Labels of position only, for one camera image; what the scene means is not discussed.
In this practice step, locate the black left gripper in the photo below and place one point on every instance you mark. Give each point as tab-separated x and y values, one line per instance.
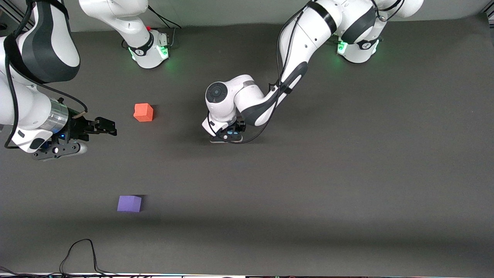
238	126

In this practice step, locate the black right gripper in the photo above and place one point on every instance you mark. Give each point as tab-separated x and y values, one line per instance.
80	128

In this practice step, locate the light blue foam block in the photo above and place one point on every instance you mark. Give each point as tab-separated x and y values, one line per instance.
232	132

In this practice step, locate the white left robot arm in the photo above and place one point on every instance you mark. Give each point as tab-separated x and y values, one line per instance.
301	42

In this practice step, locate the orange foam block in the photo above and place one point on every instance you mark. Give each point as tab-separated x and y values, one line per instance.
143	112

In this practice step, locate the purple foam block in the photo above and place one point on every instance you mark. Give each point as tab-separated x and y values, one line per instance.
129	204

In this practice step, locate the dark grey table mat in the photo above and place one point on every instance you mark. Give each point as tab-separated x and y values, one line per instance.
270	193

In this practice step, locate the aluminium frame rail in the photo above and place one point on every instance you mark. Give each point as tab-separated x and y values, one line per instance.
11	11

